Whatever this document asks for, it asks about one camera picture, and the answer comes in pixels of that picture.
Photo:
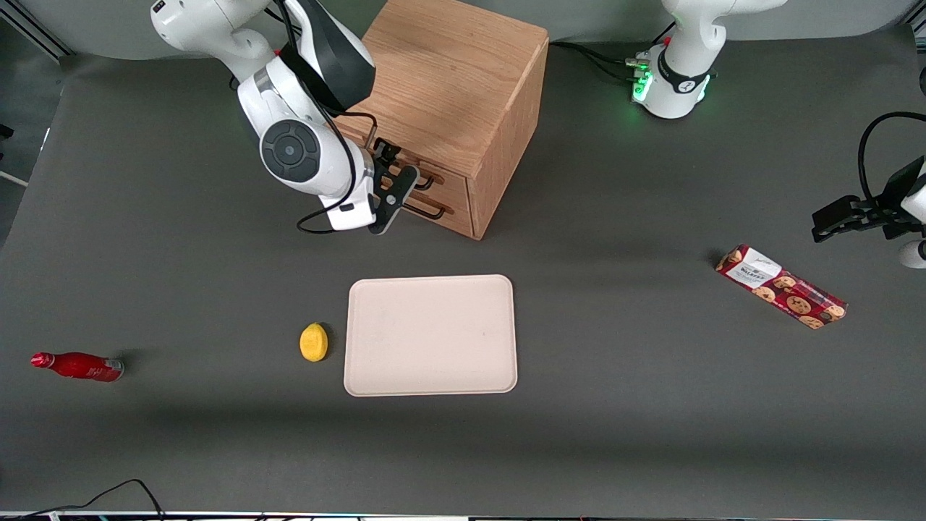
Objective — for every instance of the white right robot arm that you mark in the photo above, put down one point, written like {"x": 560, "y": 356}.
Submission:
{"x": 318, "y": 174}

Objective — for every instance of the yellow lemon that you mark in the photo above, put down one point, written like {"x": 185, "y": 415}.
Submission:
{"x": 313, "y": 343}

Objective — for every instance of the wooden drawer cabinet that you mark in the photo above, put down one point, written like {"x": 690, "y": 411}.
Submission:
{"x": 448, "y": 72}

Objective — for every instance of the dark aluminium frame rail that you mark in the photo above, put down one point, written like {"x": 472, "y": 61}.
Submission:
{"x": 40, "y": 36}

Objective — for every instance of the beige plastic tray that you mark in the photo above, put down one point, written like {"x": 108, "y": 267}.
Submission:
{"x": 430, "y": 336}

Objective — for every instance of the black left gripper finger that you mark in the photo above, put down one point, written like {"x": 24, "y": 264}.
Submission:
{"x": 903, "y": 231}
{"x": 839, "y": 217}

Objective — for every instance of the red cookie box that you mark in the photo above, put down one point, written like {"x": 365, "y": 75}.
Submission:
{"x": 781, "y": 287}

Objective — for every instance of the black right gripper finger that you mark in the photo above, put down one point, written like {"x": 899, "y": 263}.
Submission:
{"x": 383, "y": 150}
{"x": 396, "y": 155}

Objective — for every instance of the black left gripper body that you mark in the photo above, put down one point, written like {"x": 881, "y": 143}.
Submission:
{"x": 884, "y": 209}

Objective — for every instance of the red bottle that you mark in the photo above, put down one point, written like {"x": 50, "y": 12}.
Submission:
{"x": 79, "y": 366}

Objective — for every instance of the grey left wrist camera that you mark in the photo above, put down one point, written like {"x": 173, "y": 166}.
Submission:
{"x": 913, "y": 255}

